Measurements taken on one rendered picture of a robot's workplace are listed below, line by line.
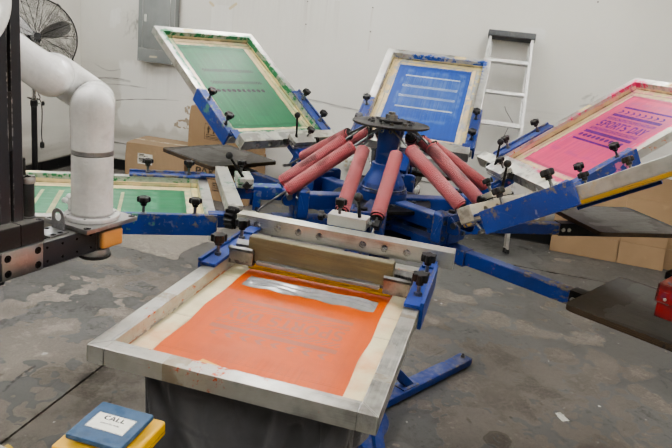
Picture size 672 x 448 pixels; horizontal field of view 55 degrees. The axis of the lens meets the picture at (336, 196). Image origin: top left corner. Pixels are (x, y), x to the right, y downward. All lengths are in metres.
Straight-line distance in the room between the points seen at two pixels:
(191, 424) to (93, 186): 0.58
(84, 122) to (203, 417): 0.69
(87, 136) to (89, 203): 0.16
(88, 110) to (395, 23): 4.50
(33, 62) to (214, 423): 0.86
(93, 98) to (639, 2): 4.85
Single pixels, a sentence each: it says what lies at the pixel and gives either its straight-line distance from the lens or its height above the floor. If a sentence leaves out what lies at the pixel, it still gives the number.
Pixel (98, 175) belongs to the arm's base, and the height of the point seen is 1.25.
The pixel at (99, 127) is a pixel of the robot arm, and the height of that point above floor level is 1.36.
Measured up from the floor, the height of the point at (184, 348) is 0.96.
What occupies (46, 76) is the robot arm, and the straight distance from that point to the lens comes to 1.54.
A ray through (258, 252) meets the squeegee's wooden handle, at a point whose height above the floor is 1.02.
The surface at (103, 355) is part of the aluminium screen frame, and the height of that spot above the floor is 0.97.
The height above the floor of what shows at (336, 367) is 0.96.
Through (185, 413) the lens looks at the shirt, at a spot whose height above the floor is 0.82.
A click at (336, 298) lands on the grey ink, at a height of 0.96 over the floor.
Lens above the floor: 1.63
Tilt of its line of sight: 14 degrees down
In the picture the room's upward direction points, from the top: 6 degrees clockwise
